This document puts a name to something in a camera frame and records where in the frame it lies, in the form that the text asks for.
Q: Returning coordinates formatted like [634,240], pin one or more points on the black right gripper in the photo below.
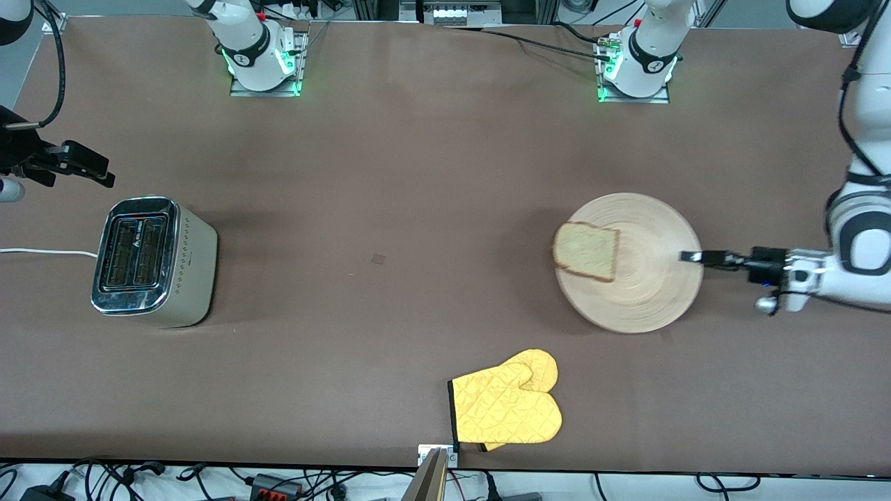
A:
[15,150]

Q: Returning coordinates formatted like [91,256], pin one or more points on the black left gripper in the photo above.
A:
[764,264]

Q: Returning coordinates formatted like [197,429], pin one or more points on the round wooden plate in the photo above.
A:
[647,292]

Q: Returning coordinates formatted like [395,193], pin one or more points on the slice of bread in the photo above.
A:
[586,252]

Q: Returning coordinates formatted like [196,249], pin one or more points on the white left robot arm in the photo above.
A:
[863,243]

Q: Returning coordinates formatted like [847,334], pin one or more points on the chrome two-slot toaster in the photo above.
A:
[188,264]

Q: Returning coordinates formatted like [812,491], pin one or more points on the yellow quilted oven mitt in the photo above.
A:
[493,447]
[505,410]

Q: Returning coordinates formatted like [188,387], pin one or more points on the black power adapter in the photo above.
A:
[45,495]

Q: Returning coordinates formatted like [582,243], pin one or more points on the white power strip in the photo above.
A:
[450,14]

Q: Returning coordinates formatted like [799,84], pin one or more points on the slanted metal profile bar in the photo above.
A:
[426,480]

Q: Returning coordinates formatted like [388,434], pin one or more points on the black box with red connectors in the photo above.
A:
[275,486]

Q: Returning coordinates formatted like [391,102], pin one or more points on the silver table corner bracket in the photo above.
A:
[849,37]
[54,24]

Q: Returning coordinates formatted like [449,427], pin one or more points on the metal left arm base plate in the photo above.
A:
[630,99]

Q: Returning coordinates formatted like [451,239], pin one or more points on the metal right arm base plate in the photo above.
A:
[301,62]

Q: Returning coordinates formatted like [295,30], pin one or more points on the silver table edge bracket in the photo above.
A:
[454,456]

